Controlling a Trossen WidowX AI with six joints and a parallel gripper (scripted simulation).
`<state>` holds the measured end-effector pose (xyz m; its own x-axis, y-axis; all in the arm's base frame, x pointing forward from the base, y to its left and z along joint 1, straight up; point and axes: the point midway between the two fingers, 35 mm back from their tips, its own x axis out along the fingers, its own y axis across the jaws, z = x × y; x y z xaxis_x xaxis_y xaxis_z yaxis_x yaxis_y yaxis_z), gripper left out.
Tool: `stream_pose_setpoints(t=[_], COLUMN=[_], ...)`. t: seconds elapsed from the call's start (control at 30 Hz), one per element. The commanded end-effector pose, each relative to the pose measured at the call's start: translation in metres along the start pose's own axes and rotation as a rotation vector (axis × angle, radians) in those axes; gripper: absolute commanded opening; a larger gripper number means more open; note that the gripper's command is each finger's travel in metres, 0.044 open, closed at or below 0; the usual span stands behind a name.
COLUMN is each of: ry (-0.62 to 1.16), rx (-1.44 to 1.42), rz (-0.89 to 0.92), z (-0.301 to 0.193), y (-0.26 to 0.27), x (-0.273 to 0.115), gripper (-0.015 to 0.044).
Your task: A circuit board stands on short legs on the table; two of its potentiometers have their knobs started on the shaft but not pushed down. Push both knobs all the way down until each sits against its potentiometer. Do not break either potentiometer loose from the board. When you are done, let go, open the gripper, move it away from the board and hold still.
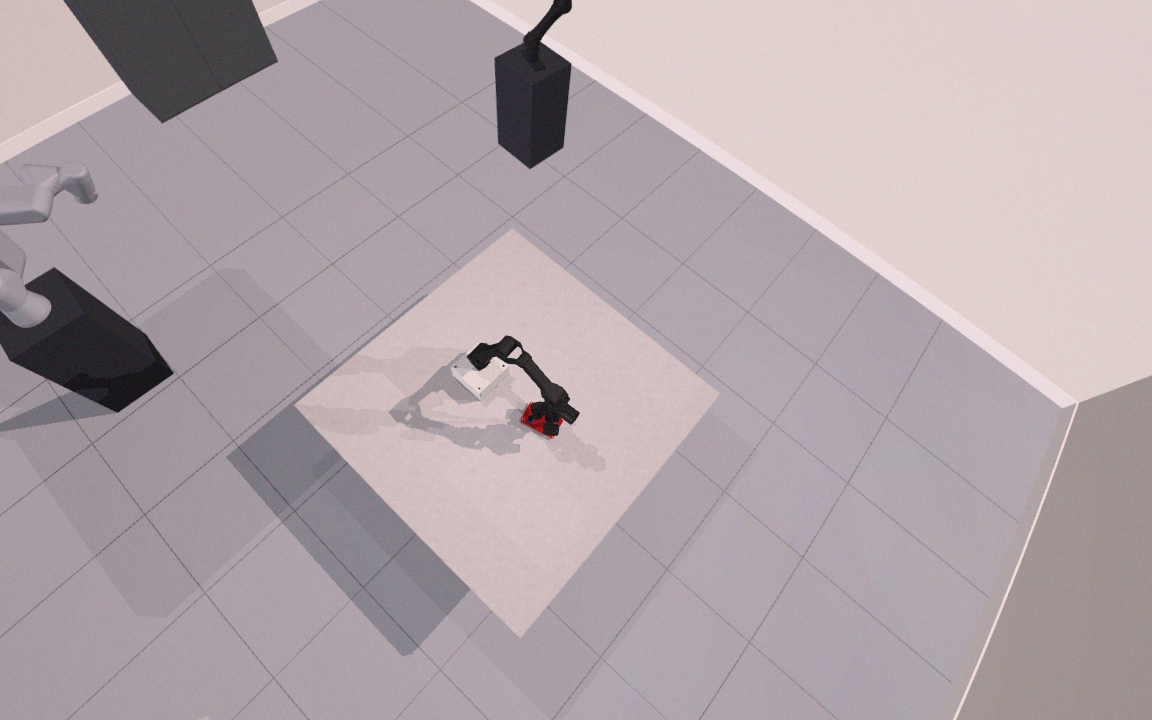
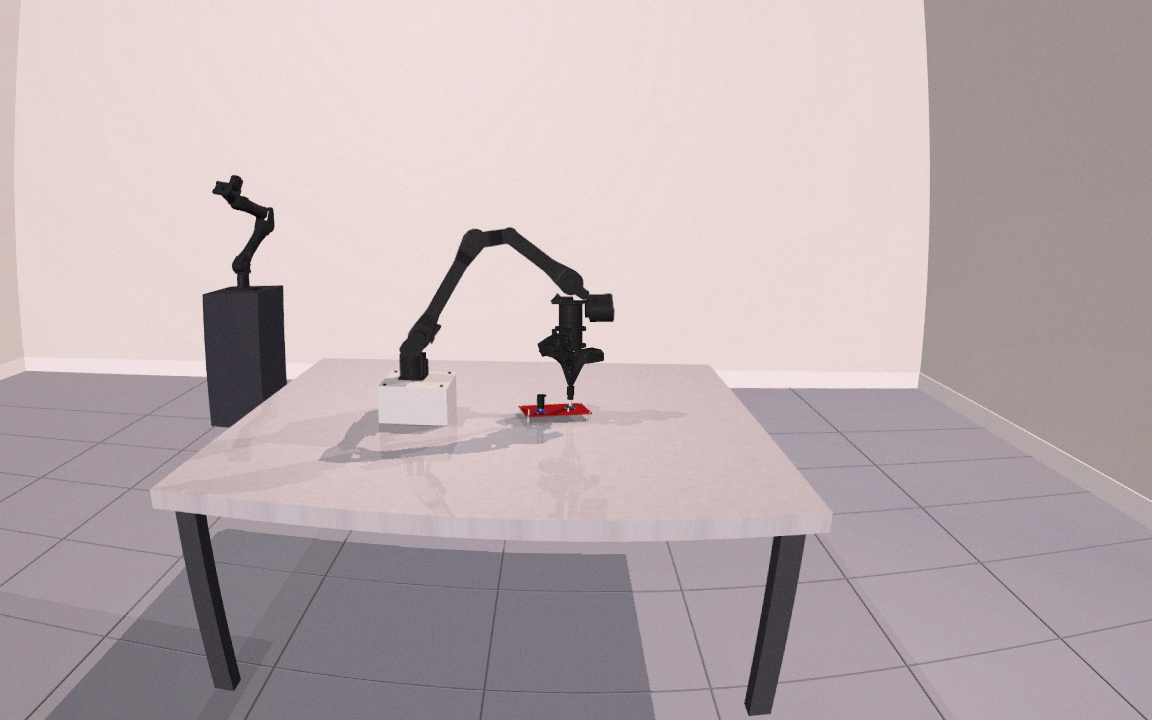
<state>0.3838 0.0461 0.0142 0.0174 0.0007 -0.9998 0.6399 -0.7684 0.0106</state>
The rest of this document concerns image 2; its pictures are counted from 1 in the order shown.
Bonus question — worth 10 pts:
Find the red circuit board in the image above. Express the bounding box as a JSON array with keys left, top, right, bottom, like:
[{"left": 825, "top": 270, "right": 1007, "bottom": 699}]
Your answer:
[{"left": 518, "top": 385, "right": 591, "bottom": 423}]

